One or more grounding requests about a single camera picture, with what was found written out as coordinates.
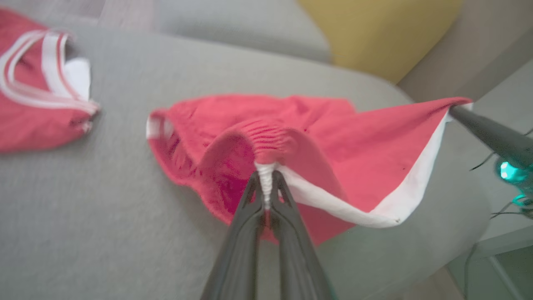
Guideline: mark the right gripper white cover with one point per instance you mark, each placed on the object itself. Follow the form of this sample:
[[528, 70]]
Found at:
[[520, 179]]

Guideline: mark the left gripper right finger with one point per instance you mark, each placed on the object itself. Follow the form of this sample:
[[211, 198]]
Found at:
[[297, 258]]

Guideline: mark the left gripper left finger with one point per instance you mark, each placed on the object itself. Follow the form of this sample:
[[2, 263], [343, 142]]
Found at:
[[237, 258]]

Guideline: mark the red shorts white band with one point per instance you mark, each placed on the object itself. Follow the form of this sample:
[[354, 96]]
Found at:
[[354, 158]]

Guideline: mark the red basketball jersey white sleeves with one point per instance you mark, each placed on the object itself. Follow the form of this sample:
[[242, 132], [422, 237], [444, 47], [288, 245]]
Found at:
[[25, 121]]

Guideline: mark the grey and yellow sofa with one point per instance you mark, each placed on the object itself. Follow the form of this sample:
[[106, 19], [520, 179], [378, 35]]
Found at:
[[104, 216]]

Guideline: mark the yellow sofa backrest cushion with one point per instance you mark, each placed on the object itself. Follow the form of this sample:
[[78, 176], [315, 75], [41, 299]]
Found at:
[[383, 33]]

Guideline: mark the grey sofa seat cushion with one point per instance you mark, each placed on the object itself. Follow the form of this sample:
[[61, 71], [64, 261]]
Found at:
[[250, 25]]

